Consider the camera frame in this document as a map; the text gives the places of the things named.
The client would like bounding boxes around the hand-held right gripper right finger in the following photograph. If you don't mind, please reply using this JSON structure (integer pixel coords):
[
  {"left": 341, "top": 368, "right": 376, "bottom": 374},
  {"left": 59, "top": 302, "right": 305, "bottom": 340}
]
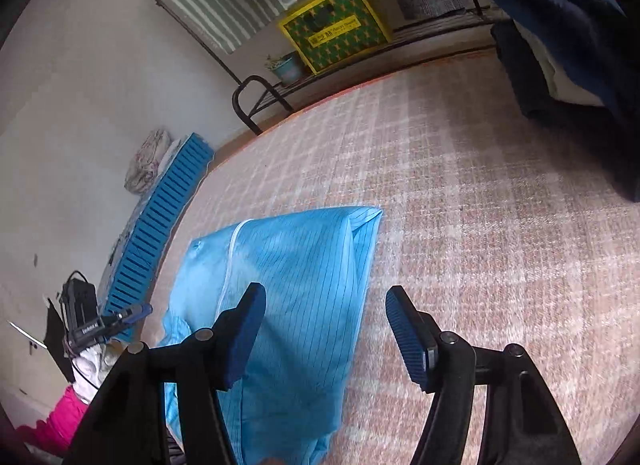
[{"left": 385, "top": 286, "right": 583, "bottom": 465}]

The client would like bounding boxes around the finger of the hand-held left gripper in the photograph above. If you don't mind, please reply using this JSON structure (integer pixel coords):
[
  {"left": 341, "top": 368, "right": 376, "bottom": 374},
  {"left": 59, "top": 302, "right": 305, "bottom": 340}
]
[{"left": 102, "top": 303, "right": 153, "bottom": 333}]

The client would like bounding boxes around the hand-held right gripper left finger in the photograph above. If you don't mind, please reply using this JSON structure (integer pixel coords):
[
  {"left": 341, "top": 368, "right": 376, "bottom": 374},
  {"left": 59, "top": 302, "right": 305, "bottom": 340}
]
[{"left": 62, "top": 282, "right": 267, "bottom": 465}]

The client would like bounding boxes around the light blue work coat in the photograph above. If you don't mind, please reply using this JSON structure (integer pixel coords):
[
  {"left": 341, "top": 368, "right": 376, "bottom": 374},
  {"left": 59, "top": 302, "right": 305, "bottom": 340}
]
[{"left": 155, "top": 204, "right": 385, "bottom": 465}]

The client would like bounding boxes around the black metal clothes rack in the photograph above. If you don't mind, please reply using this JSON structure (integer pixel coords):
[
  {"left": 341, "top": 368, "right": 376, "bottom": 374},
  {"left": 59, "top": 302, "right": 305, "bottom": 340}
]
[{"left": 105, "top": 0, "right": 511, "bottom": 136}]

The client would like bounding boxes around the black panel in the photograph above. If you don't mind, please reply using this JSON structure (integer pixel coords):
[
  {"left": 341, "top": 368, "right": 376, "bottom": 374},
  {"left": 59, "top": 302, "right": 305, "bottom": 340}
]
[{"left": 44, "top": 297, "right": 75, "bottom": 382}]

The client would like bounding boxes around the blue slatted panel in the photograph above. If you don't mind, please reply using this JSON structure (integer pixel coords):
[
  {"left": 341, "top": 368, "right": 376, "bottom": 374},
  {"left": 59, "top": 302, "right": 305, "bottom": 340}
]
[{"left": 102, "top": 132, "right": 216, "bottom": 341}]

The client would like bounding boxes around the pink cloth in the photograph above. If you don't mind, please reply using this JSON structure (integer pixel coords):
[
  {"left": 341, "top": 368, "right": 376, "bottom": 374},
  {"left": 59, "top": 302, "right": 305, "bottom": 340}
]
[{"left": 20, "top": 385, "right": 91, "bottom": 456}]

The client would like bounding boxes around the floral fabric bundle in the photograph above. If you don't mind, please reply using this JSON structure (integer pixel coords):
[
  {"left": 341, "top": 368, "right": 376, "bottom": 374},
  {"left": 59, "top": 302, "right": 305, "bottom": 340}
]
[{"left": 124, "top": 129, "right": 173, "bottom": 194}]

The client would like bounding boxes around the pink checked blanket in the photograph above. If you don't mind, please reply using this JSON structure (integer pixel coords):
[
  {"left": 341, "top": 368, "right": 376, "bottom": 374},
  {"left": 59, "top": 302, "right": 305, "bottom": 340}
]
[{"left": 150, "top": 52, "right": 640, "bottom": 465}]

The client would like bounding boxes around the small potted plant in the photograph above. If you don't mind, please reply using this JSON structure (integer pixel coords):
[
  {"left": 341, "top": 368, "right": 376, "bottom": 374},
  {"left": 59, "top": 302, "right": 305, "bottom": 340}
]
[{"left": 265, "top": 52, "right": 306, "bottom": 86}]

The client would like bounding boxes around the black folded garment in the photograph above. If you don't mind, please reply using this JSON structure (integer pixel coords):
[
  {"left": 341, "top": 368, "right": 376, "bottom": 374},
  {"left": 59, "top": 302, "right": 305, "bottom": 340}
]
[{"left": 490, "top": 20, "right": 640, "bottom": 200}]

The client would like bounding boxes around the white folded garment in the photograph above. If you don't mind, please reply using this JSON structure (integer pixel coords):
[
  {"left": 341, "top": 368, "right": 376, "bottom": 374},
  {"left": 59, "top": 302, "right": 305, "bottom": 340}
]
[{"left": 517, "top": 25, "right": 608, "bottom": 106}]

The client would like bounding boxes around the yellow green patterned bag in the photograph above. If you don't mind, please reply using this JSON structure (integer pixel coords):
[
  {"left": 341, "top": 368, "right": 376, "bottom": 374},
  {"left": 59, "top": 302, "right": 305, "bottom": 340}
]
[{"left": 277, "top": 0, "right": 395, "bottom": 74}]

